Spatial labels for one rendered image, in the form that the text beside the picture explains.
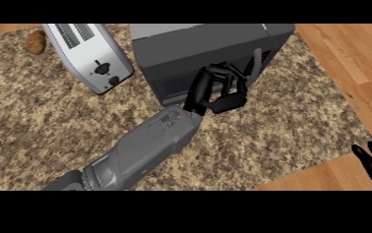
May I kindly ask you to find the brown potato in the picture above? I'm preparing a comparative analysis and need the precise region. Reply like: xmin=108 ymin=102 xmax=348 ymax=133
xmin=25 ymin=29 xmax=47 ymax=56

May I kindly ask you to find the dark grey microwave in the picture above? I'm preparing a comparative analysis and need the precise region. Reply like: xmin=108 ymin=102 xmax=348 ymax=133
xmin=128 ymin=23 xmax=297 ymax=107

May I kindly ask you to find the silver toaster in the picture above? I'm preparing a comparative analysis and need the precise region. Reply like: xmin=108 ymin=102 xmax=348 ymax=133
xmin=41 ymin=23 xmax=136 ymax=96

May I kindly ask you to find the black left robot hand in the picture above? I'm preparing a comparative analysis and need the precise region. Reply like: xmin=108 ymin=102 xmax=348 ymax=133
xmin=182 ymin=61 xmax=249 ymax=117

